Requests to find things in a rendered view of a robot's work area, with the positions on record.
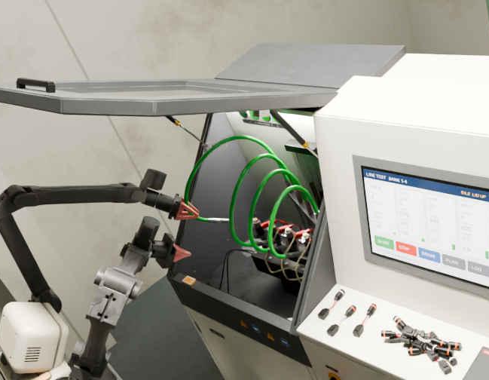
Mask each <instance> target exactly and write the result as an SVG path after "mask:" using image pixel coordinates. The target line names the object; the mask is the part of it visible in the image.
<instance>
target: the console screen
mask: <svg viewBox="0 0 489 380"><path fill-rule="evenodd" d="M352 159H353V171H354V177H355V184H356V196H357V202H358V208H359V220H360V226H361V232H362V245H363V251H364V257H365V260H368V261H371V262H375V263H377V264H380V265H385V266H387V267H390V268H394V269H397V270H400V271H404V272H407V273H409V274H414V275H417V276H419V277H423V278H426V279H429V280H433V281H436V282H439V283H443V284H445V285H448V286H451V287H455V288H458V289H461V290H465V291H467V292H471V293H474V294H477V295H480V296H484V297H487V298H489V176H481V175H476V174H471V173H463V172H458V171H453V170H445V169H441V168H436V167H428V166H423V165H418V164H409V163H405V162H401V161H392V160H387V159H383V158H374V157H369V156H365V155H357V154H352Z"/></svg>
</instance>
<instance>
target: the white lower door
mask: <svg viewBox="0 0 489 380"><path fill-rule="evenodd" d="M188 310H189V311H190V313H191V316H192V317H193V318H194V323H195V325H196V327H197V328H198V330H199V332H201V333H202V335H203V337H204V338H205V340H206V342H207V344H208V346H209V347H210V349H211V351H212V352H213V354H214V356H215V358H216V359H217V361H218V363H219V365H220V367H221V368H222V370H223V372H224V374H225V376H226V377H227V379H228V380H313V378H312V376H311V374H310V371H309V369H308V368H307V366H306V365H304V364H303V363H300V362H298V361H297V360H294V359H292V358H291V357H288V356H286V355H285V354H282V353H280V352H279V351H276V350H274V349H273V348H270V347H268V346H266V345H264V344H262V343H260V342H257V341H256V340H254V339H251V338H250V337H248V336H245V335H244V334H242V333H240V332H238V331H236V330H234V329H231V328H230V327H228V326H225V325H224V324H222V323H219V322H218V321H216V320H213V319H211V318H209V317H207V316H205V315H203V314H201V313H199V312H197V311H195V310H193V309H191V308H189V307H188Z"/></svg>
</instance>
